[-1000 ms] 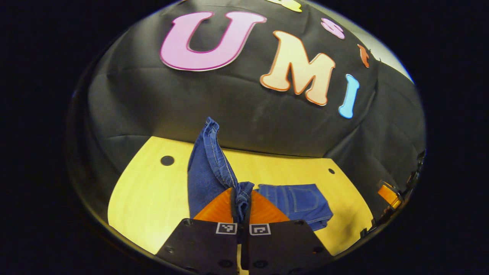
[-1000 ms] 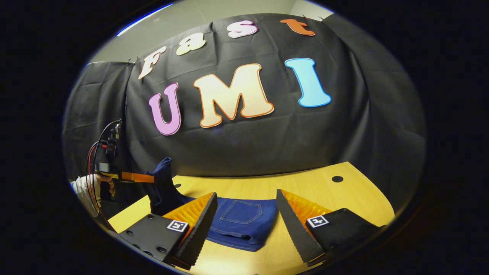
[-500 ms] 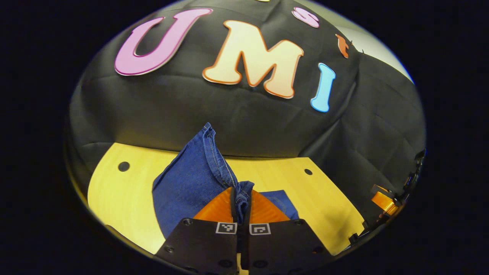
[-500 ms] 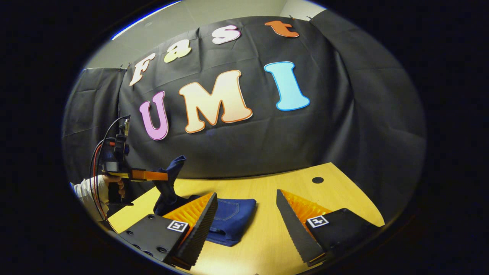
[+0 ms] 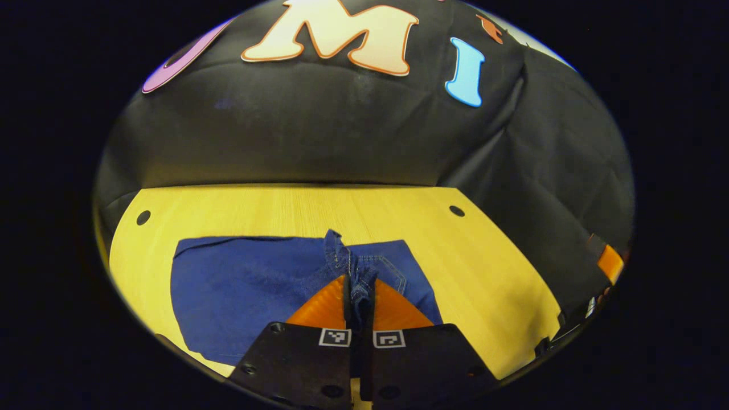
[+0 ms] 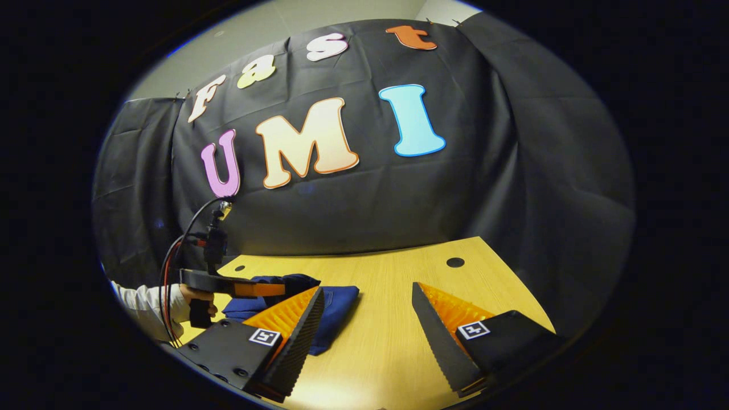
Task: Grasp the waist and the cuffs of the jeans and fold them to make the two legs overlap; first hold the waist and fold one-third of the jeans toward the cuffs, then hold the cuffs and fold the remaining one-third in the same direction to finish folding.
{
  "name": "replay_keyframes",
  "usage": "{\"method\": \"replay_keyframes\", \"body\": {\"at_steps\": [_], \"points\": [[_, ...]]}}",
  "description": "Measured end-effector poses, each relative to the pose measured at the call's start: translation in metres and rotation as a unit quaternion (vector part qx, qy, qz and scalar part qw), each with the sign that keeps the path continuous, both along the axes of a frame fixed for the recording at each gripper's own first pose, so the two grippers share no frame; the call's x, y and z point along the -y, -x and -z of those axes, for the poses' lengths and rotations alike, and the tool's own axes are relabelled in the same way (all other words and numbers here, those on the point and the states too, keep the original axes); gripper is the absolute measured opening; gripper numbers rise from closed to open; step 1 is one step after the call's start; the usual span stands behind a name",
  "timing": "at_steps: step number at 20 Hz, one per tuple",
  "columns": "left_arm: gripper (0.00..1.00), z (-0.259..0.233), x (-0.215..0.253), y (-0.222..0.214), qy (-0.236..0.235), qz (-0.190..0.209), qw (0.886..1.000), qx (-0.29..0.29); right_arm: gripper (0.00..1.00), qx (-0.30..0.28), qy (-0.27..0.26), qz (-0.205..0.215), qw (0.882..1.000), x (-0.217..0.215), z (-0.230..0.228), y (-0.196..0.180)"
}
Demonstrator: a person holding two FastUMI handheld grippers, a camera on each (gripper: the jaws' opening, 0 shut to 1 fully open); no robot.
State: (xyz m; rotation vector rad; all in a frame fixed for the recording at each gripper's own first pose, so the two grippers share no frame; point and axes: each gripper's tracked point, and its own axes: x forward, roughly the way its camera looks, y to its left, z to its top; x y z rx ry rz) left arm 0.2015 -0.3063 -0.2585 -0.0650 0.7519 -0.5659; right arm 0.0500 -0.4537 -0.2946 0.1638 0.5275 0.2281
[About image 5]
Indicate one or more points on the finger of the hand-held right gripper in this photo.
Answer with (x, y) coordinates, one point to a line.
(610, 263)

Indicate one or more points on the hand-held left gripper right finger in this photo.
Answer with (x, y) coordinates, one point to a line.
(421, 364)

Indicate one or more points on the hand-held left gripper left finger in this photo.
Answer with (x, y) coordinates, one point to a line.
(302, 364)

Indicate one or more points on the blue jeans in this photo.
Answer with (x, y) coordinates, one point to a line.
(245, 290)

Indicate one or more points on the black backdrop cloth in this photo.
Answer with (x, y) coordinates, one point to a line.
(319, 131)

